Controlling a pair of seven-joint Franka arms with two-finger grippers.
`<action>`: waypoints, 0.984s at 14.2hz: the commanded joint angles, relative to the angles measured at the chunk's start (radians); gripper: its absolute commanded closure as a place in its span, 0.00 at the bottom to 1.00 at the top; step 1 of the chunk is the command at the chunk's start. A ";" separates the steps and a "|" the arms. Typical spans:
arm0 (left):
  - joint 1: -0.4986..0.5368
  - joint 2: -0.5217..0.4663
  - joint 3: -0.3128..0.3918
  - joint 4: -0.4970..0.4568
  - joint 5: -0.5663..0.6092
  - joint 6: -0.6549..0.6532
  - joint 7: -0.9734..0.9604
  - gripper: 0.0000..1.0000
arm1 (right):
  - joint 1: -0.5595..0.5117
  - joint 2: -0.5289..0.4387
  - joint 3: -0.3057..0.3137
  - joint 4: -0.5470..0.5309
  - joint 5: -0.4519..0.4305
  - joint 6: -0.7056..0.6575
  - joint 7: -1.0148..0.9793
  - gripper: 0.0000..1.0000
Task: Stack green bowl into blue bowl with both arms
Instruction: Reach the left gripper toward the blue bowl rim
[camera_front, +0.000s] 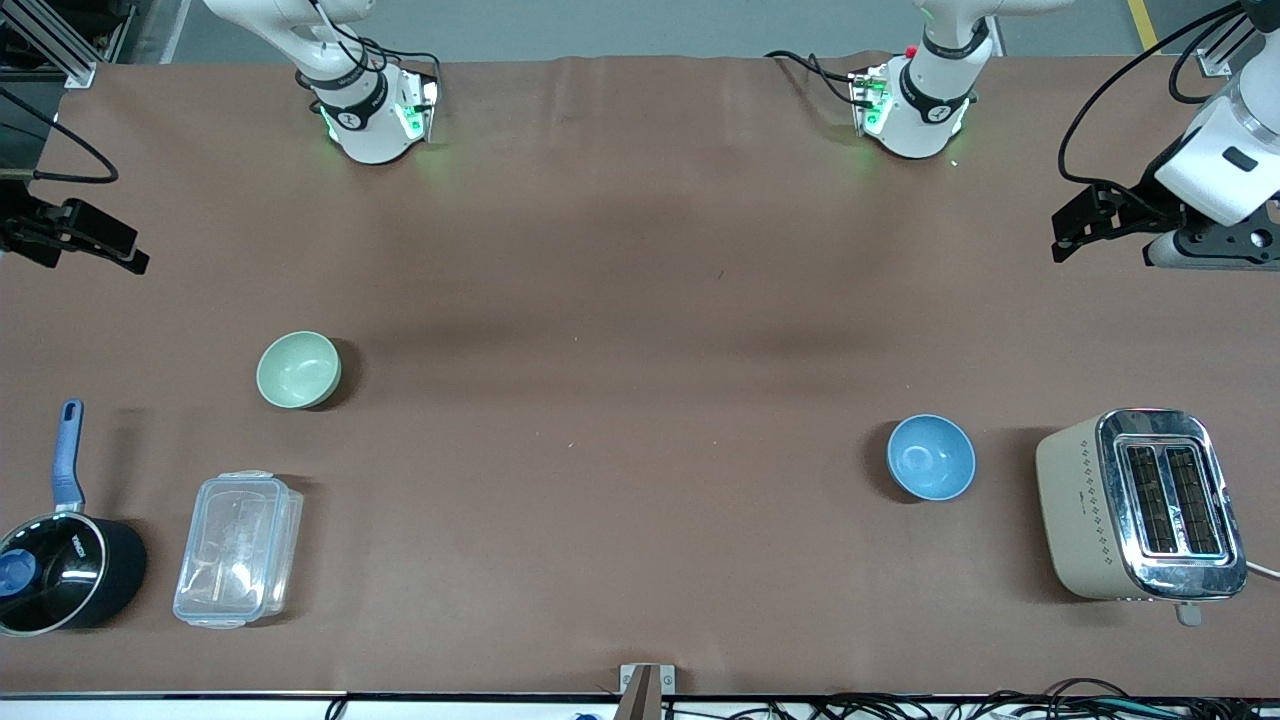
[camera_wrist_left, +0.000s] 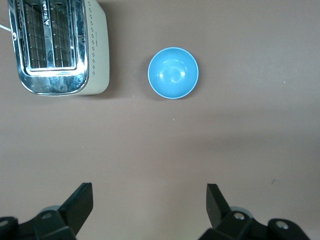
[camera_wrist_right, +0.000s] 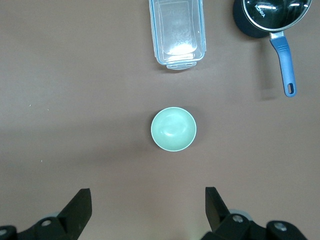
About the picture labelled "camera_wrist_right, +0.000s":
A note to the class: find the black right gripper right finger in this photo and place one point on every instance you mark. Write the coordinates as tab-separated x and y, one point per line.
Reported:
225	222

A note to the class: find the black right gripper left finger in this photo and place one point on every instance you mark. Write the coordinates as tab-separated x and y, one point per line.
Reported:
67	220

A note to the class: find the green bowl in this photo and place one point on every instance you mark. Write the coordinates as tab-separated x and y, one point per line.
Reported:
173	129

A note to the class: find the clear plastic food container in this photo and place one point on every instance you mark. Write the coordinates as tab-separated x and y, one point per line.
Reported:
178	35

